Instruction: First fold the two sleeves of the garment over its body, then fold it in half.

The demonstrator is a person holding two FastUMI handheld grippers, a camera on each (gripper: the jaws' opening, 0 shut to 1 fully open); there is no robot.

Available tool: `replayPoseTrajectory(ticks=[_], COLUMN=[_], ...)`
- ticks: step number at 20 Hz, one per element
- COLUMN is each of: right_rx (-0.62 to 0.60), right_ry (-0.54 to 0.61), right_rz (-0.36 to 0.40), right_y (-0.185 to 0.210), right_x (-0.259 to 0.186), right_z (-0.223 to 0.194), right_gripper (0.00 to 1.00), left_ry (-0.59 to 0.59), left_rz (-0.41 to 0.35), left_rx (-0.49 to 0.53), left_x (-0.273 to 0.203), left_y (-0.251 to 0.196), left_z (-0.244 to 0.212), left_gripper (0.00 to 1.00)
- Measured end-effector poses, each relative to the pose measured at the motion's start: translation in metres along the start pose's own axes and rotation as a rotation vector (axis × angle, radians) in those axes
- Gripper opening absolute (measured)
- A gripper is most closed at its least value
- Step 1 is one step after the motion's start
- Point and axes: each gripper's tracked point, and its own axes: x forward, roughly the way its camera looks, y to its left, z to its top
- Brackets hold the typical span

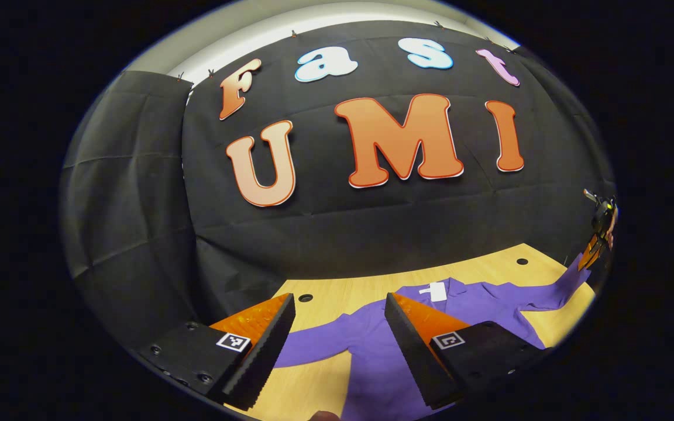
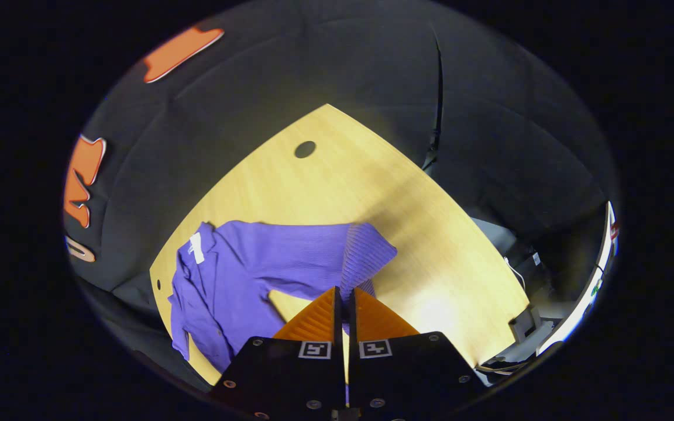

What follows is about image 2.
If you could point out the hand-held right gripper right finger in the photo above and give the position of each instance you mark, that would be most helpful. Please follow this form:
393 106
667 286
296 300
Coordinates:
407 374

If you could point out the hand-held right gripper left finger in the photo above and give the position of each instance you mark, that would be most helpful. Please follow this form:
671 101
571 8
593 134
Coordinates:
290 374

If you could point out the purple knit cardigan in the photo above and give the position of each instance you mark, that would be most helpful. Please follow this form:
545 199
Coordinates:
243 263

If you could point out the white glossy panel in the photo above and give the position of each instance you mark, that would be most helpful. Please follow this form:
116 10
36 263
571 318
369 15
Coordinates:
583 298

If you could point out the black backdrop cloth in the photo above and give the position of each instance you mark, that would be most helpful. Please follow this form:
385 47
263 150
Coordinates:
372 58

